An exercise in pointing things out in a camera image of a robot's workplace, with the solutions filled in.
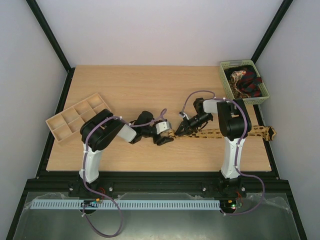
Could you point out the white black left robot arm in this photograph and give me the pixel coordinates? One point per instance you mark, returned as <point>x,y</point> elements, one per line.
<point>98,132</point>

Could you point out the floral patterned tie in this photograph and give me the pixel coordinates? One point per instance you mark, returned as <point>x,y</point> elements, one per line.
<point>236,76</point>

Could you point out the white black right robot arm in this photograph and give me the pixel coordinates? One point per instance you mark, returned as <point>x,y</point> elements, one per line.
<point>234,125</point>

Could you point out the light blue slotted cable duct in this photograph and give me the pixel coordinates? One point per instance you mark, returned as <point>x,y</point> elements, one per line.
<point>73,204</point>

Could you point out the yellow beetle print tie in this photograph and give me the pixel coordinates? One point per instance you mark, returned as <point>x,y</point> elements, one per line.
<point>267,133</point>

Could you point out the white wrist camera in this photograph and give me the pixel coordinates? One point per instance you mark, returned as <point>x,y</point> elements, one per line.
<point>162,126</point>
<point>183,115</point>

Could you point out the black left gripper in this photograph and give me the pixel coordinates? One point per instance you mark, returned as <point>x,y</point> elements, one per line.
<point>162,141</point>

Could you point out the green perforated plastic basket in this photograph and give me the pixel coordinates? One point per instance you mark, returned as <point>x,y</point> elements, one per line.
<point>225,70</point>

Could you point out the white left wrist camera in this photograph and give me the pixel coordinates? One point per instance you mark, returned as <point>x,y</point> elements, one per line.
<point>162,126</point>

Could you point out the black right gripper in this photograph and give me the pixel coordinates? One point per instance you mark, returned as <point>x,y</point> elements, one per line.
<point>187,124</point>

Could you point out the black aluminium frame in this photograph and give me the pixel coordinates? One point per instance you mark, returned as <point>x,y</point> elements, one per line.
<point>157,182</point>

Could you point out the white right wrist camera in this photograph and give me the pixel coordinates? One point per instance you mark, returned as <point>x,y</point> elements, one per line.
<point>183,115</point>

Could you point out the wooden compartment tray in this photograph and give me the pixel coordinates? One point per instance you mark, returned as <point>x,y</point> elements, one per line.
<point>65,125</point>

